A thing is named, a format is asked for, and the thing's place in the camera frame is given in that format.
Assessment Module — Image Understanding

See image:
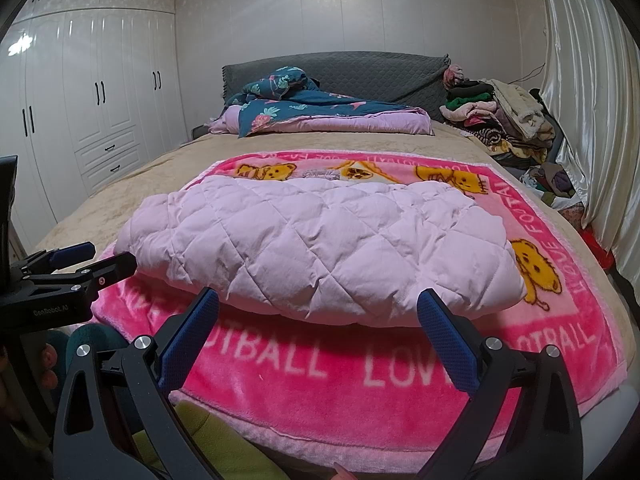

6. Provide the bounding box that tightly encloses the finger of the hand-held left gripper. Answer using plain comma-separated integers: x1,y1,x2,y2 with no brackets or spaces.
75,251,138,293
47,241,97,270

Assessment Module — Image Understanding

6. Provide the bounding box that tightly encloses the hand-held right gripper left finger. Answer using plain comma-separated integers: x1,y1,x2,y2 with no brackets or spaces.
52,287,221,480

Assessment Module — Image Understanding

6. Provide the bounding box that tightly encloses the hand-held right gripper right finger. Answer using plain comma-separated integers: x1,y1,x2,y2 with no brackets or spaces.
417,289,583,480

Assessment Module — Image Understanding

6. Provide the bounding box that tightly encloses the pink quilted jacket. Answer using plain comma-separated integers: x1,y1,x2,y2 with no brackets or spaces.
114,177,528,328

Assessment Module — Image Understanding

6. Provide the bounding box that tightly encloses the pile of mixed clothes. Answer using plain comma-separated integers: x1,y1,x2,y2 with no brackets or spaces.
439,65,586,206

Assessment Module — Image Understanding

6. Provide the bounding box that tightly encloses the person's left hand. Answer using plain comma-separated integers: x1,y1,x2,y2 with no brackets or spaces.
0,341,65,423

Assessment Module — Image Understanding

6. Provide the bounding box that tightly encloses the person's teal clothing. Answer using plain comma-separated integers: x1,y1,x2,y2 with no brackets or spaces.
65,324,133,367

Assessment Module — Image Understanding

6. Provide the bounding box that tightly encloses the bed with beige cover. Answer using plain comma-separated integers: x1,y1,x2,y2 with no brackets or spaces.
35,120,631,476

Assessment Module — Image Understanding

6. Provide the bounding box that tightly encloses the person's yellow-green clothing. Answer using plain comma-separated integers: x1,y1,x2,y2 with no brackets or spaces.
131,400,293,480

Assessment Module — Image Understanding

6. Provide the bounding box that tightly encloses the pink printed blanket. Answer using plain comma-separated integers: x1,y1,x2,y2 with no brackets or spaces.
92,150,626,458

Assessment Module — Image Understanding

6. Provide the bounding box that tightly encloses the white wardrobe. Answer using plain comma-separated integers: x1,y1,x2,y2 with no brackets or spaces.
0,0,188,241

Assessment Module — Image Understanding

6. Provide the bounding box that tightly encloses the red cloth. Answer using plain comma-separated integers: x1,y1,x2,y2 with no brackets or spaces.
582,227,617,272

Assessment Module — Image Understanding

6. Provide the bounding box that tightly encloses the dark blue floral quilt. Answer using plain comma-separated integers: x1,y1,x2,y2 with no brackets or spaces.
209,66,435,138

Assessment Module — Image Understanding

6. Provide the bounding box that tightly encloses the white satin curtain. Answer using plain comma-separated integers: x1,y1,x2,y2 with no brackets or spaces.
535,0,640,281

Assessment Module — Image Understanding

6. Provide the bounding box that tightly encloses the grey padded headboard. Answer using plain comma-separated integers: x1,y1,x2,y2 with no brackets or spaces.
221,51,451,123

